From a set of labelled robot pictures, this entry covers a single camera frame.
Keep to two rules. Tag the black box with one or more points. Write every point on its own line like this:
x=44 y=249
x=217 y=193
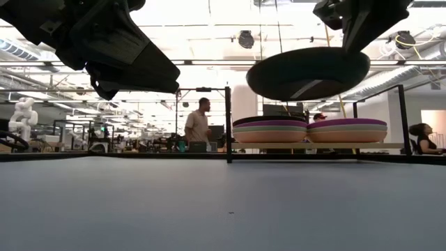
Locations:
x=198 y=146

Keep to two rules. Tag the green round plate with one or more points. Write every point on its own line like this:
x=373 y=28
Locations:
x=270 y=129

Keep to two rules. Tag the standing person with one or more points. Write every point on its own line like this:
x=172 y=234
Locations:
x=197 y=125

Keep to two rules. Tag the person with cap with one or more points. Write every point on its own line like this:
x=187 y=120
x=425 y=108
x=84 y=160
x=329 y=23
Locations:
x=318 y=118

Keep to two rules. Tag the black round plate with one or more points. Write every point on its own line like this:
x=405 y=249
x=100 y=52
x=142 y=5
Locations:
x=268 y=119
x=306 y=73

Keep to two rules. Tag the white humanoid robot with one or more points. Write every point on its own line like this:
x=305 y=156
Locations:
x=22 y=118

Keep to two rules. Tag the purple round plate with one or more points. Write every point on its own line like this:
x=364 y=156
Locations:
x=346 y=122
x=270 y=124

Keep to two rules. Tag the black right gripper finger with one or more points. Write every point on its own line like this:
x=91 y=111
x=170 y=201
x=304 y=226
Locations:
x=362 y=31

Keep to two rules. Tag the teal cup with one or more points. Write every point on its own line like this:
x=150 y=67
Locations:
x=181 y=146

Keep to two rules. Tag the black aluminium table frame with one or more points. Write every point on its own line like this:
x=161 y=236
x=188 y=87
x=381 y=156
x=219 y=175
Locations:
x=104 y=156

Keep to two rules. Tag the blue table mat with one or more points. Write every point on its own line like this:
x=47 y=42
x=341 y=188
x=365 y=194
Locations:
x=209 y=209

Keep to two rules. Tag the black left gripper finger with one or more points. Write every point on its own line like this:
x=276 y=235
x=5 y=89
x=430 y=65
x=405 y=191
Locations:
x=111 y=87
x=122 y=45

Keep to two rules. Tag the pink round plate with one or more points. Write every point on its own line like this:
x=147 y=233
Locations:
x=270 y=136
x=346 y=136

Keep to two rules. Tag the seated person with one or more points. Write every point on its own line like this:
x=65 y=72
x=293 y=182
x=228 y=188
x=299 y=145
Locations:
x=423 y=139

